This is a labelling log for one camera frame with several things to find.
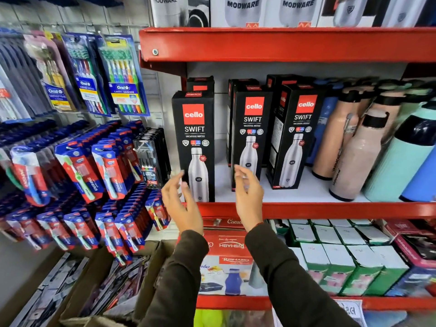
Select person's right hand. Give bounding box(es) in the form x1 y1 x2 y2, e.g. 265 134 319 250
234 164 265 232

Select person's left hand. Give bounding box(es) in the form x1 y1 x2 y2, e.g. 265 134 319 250
161 170 204 235

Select person's right forearm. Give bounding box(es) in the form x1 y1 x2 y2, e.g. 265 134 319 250
245 223 362 327

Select person's left forearm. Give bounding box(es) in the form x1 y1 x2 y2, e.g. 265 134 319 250
139 229 210 327

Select flat red box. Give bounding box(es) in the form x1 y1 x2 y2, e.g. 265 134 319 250
202 218 246 230

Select row of black bottle boxes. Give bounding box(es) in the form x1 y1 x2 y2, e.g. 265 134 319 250
172 74 325 203

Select row of black toothbrush packs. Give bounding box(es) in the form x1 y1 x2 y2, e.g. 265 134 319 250
132 127 172 190

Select red lunch set box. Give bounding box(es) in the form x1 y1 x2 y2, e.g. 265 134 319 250
198 229 269 297

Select red metal shelf board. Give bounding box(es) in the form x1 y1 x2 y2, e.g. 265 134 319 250
196 295 436 312
196 201 436 220
139 27 436 70

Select brown cardboard box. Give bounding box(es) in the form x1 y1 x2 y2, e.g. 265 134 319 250
59 240 178 327

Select rows of red blue toothbrush packs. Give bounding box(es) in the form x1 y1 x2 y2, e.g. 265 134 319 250
0 119 171 267

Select beige insulated bottle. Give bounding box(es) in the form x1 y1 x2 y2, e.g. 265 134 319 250
368 86 406 143
312 88 361 181
329 110 390 203

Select stack of green white boxes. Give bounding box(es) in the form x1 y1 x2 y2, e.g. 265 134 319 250
275 219 410 297

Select green toothbrush multipack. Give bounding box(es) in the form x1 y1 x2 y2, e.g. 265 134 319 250
98 34 151 117

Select yellow plastic packet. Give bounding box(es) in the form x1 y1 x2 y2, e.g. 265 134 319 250
193 309 240 327

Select blue toothbrush multipack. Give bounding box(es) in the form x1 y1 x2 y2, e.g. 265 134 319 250
62 32 112 117

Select mint green insulated bottle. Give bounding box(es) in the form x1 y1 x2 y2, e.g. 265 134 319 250
394 86 436 128
362 102 436 203

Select white paper label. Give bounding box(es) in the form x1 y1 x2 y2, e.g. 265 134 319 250
333 299 368 327

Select pile of grey packets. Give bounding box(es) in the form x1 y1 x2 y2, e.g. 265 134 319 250
10 252 90 327

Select pink toothbrush multipack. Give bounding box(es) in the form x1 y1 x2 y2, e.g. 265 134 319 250
23 30 78 113

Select black and white bottle box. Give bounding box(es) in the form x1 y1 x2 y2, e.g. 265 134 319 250
150 0 211 28

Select maroon product box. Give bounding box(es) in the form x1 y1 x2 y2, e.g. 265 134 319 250
376 219 436 297

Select white black steel bottle box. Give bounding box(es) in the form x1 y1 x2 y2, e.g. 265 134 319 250
317 0 377 28
373 0 430 28

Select row of grey toothbrush packs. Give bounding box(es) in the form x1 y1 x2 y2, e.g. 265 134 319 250
0 28 52 122

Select wire grid display panel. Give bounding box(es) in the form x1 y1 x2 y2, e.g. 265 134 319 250
0 0 165 133

